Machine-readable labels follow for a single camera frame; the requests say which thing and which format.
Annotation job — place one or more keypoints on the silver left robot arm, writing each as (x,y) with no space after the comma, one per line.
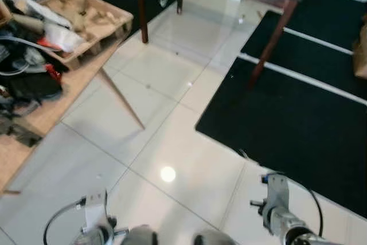
(95,237)

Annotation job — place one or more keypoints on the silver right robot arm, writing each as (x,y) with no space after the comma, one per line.
(292,225)

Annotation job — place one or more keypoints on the brown cardboard tube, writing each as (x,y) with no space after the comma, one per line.
(28,23)

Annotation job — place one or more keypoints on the light wooden table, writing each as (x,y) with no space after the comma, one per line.
(75,85)

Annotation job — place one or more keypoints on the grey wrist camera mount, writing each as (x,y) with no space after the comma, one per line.
(277,190)
(95,210)

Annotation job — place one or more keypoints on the grey right robot leg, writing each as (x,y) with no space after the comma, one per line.
(214,238)

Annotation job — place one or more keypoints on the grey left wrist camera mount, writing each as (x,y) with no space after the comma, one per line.
(95,210)

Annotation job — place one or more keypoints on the small red object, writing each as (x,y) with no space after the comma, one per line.
(53,73)

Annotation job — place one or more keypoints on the brown pulp packaging tray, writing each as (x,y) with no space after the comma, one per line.
(94,16)

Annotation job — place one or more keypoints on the white crumpled plastic bag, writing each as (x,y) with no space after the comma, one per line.
(64,37)

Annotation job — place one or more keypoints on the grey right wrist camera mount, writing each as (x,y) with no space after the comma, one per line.
(277,190)

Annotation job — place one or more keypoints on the large black floor mat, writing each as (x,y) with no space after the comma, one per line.
(287,133)

